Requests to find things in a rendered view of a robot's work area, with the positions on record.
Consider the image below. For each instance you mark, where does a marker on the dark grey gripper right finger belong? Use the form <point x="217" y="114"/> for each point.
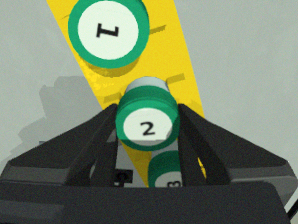
<point x="227" y="158"/>

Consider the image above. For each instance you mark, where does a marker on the yellow tube rack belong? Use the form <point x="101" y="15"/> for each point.
<point x="165" y="57"/>

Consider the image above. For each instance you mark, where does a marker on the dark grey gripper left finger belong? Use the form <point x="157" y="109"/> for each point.
<point x="69" y="157"/>

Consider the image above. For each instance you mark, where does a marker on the pale grey key housing panel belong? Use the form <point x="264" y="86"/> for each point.
<point x="121" y="175"/>

